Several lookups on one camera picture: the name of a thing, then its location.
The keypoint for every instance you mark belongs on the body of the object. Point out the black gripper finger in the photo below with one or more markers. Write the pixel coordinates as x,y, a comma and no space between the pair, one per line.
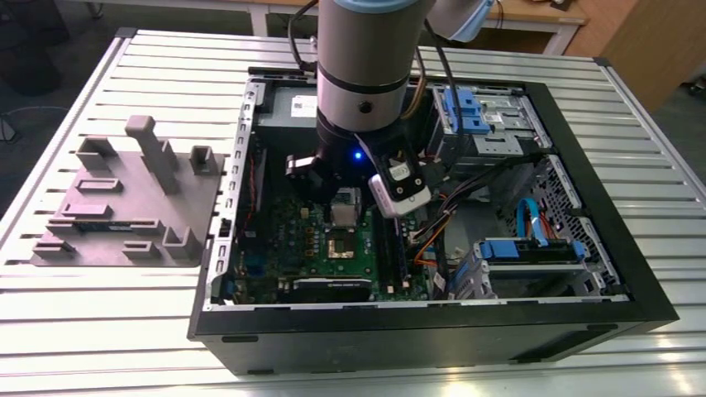
301,167

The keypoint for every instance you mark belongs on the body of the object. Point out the silver CPU green edge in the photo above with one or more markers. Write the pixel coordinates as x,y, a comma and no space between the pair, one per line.
344,216

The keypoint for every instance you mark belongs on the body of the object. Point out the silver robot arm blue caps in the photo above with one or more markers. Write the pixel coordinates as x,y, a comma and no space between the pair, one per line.
365,62

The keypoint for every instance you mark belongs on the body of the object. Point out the CPU socket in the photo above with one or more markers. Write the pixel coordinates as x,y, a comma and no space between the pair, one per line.
341,247

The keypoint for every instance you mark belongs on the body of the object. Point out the grey power supply unit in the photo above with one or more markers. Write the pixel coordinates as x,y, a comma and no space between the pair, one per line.
288,140

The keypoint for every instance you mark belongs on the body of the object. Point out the green motherboard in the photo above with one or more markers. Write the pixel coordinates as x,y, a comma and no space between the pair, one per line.
293,248

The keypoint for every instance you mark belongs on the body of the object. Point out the blue plastic drive latch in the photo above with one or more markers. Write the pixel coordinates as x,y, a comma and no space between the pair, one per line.
472,120

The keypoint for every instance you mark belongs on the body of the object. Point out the black RAM slot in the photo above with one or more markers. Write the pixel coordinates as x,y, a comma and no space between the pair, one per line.
381,248

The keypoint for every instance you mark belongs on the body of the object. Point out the dark RAM stick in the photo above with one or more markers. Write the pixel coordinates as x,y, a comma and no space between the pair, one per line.
400,252
105,227

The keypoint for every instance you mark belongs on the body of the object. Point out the black graphics card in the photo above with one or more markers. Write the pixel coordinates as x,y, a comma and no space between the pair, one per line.
332,287

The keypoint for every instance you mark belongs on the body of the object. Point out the grey parts rack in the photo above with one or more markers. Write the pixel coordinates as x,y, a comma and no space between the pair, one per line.
138,244

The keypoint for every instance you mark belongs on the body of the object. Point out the hard disk in blue carrier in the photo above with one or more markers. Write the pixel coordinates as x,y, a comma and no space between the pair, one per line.
500,250

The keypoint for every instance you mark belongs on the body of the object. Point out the perforated metal drive cage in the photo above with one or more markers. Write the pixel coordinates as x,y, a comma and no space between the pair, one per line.
469,281

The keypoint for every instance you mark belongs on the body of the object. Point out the black PC case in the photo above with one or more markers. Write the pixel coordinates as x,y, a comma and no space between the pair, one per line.
386,335

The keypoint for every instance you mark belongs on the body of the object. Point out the brown wooden cabinet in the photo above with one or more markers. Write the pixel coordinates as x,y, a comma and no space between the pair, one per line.
651,41

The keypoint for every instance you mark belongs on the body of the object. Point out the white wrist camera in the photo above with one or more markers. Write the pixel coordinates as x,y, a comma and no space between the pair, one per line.
400,194

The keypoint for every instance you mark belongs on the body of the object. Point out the wooden desk white frame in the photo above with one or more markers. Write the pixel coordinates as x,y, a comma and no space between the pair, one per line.
536,12

